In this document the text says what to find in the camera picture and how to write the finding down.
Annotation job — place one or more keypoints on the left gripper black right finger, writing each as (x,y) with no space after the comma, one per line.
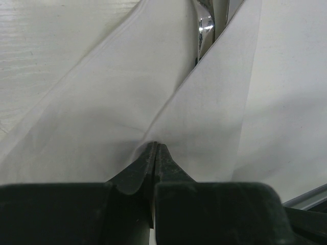
(189,212)

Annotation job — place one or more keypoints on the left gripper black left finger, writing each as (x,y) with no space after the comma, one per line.
(118,211)

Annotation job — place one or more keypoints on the white paper napkin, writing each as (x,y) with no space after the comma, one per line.
(85,84)

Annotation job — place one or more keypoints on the green handled spoon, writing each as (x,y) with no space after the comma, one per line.
(205,26)

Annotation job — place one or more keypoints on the aluminium front rail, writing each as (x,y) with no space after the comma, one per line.
(308,200)

